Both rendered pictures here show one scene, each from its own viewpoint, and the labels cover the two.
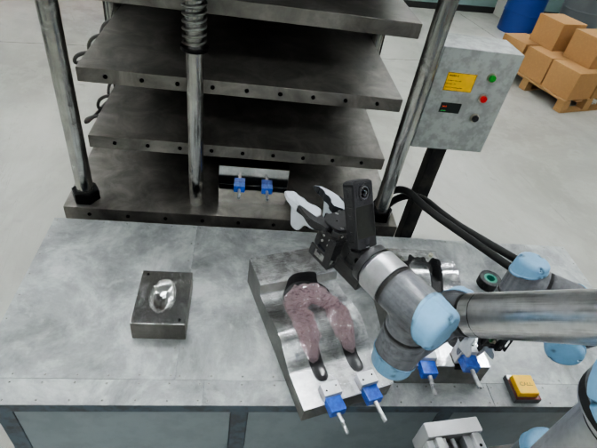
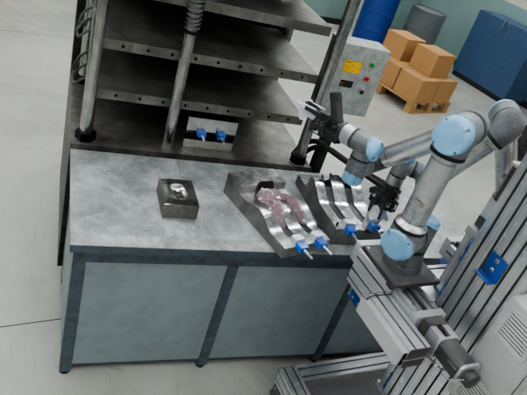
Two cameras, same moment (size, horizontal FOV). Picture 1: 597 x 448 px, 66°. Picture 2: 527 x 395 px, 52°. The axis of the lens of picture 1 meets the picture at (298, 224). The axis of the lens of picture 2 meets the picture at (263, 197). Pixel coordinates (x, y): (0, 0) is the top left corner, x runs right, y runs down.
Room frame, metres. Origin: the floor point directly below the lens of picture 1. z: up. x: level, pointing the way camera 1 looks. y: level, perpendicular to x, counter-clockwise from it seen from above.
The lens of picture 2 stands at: (-1.16, 0.54, 2.15)
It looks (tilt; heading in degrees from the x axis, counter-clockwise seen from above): 31 degrees down; 344
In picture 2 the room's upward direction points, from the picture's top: 18 degrees clockwise
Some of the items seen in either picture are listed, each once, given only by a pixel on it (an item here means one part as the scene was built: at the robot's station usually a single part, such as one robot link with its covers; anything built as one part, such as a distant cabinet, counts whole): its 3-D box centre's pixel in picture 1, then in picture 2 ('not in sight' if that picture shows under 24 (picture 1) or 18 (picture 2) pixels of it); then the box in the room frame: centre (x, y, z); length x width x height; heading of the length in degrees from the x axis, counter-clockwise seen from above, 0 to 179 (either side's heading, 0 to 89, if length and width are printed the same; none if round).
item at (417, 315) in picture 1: (417, 309); (365, 146); (0.47, -0.20, 1.43); 0.11 x 0.08 x 0.09; 43
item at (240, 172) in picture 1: (253, 152); (201, 113); (1.70, 0.25, 0.87); 0.50 x 0.27 x 0.17; 11
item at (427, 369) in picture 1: (428, 372); (351, 232); (0.74, -0.42, 0.89); 0.13 x 0.05 x 0.05; 10
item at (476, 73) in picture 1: (416, 202); (318, 156); (1.74, -0.52, 0.74); 0.30 x 0.22 x 1.47; 101
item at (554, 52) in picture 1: (561, 57); (406, 67); (5.68, -2.68, 0.37); 1.20 x 0.82 x 0.74; 29
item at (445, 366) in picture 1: (420, 300); (339, 202); (1.01, -0.43, 0.87); 0.50 x 0.26 x 0.14; 11
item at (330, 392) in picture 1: (337, 409); (303, 248); (0.60, -0.18, 0.86); 0.13 x 0.05 x 0.05; 28
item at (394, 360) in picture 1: (405, 341); (357, 168); (0.48, -0.21, 1.34); 0.11 x 0.08 x 0.11; 133
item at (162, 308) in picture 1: (163, 303); (177, 198); (0.85, 0.35, 0.84); 0.20 x 0.15 x 0.07; 11
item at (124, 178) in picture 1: (241, 164); (187, 124); (1.77, 0.31, 0.76); 1.30 x 0.84 x 0.06; 101
